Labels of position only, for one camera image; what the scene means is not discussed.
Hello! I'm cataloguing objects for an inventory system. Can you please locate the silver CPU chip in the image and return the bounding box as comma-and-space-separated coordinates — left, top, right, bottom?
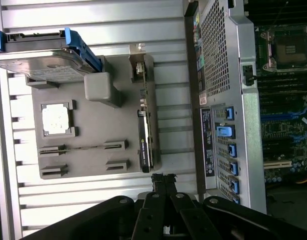
41, 103, 71, 135

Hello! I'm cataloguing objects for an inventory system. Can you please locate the grey parts rack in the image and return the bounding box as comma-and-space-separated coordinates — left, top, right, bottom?
25, 54, 162, 180

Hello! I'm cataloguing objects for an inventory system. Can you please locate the open PC case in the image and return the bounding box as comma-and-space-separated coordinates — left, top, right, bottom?
183, 0, 307, 216

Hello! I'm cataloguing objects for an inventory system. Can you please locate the hard disk in blue caddy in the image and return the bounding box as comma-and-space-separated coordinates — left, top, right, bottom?
0, 27, 102, 84

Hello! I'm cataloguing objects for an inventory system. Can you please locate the green RAM stick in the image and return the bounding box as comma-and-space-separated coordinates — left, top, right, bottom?
39, 144, 125, 154

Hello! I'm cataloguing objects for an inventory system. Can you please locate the white expansion slot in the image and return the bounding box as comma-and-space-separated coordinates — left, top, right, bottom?
263, 159, 294, 171

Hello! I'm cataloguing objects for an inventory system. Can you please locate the green motherboard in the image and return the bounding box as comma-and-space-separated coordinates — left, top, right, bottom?
254, 24, 307, 186

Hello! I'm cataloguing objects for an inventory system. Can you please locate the blue expansion slot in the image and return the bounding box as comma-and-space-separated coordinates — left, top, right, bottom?
260, 109, 307, 123

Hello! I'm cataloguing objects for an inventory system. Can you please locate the CPU socket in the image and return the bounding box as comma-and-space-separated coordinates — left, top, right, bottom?
259, 24, 307, 74

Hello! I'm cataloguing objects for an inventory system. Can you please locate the yellow red power wire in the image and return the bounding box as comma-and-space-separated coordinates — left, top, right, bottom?
294, 169, 307, 185

